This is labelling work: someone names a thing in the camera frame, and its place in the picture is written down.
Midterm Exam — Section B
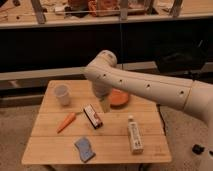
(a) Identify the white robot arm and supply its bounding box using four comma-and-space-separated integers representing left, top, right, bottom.
84, 50, 213, 171

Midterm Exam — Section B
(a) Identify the orange bowl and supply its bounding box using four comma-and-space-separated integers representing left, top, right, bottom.
109, 89, 129, 107

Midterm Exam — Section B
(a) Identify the brown and white box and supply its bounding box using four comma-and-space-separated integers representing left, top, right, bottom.
83, 105, 103, 129

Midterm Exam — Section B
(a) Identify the orange toy carrot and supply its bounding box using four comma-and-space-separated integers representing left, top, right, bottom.
57, 113, 76, 133

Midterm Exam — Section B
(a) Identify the wooden folding table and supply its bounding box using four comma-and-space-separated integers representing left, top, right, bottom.
22, 80, 171, 165

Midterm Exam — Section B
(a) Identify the translucent plastic cup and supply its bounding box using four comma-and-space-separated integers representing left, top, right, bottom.
54, 85, 70, 106

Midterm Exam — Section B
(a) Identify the blue sponge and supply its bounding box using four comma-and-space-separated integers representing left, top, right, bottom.
74, 137, 96, 163

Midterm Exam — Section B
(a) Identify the white tube bottle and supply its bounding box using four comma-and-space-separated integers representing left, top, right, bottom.
127, 115, 143, 155

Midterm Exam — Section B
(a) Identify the black chair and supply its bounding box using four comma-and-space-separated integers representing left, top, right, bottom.
153, 42, 206, 73

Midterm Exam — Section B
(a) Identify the black object on floor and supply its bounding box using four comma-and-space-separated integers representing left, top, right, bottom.
192, 144, 213, 156

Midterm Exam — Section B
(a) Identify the wooden shelf with clutter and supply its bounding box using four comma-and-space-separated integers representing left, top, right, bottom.
0, 0, 213, 29

